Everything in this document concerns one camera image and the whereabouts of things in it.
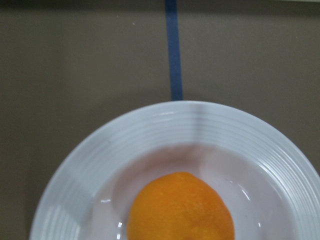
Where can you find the white round plate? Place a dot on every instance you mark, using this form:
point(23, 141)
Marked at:
point(270, 188)

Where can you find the orange fruit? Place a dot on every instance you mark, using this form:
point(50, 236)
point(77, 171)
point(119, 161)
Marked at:
point(179, 206)

